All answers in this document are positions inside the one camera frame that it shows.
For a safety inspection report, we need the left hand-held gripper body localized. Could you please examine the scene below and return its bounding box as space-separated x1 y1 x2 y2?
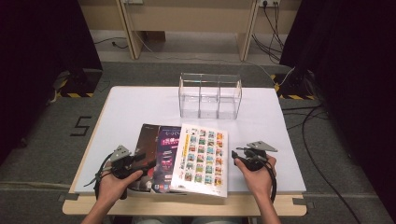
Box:
110 144 139 180

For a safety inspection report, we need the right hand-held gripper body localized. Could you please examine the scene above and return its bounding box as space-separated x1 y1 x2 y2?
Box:
241 140 278 172

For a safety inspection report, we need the dark brown book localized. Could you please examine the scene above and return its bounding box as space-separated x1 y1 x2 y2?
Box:
128 123 162 192

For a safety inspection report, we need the purple book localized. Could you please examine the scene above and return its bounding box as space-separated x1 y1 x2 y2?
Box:
150 125 182 194

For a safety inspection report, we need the white picture-grid book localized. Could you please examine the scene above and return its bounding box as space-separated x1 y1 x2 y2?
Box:
170 123 229 199

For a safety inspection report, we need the clear acrylic book rack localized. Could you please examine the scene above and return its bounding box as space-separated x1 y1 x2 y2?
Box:
177 73 243 120

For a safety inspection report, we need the person's right hand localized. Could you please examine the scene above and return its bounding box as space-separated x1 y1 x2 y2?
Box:
234 157 277 200

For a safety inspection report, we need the person's left hand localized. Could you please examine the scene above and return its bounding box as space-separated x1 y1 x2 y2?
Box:
97 170 144 202

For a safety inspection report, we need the grey tape piece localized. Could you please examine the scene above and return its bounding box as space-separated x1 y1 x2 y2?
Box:
57 192 79 203
292 197 316 209

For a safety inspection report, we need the black yellow striped base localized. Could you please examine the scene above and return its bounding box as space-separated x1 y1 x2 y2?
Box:
55 68 103 99
270 73 317 101

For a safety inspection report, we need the black curtain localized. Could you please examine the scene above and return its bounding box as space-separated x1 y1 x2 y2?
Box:
0 0 104 162
279 0 396 216

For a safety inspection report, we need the beige wooden desk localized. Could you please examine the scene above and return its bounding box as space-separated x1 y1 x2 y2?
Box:
78 0 302 62

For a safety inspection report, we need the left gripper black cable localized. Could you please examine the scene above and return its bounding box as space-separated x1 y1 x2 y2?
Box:
83 152 115 200

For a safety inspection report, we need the long black floor cable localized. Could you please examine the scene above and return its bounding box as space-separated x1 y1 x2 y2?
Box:
281 104 362 224

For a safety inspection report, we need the bundle of black cables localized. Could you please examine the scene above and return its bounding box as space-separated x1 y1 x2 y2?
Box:
251 1 286 64

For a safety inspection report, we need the thin black floor cable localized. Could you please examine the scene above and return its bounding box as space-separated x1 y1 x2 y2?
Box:
93 36 129 50

